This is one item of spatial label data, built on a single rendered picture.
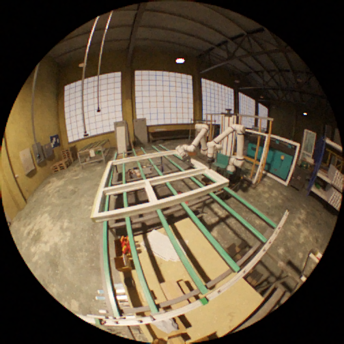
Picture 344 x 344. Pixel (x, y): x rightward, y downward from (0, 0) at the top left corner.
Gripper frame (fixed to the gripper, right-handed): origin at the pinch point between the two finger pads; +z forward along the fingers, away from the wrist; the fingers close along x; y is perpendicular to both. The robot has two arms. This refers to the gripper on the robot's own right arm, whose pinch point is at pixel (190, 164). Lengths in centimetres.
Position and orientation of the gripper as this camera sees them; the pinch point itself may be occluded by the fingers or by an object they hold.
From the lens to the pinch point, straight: 170.6
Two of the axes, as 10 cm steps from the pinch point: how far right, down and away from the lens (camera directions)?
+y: 0.3, -1.1, -9.9
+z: 5.8, 8.1, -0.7
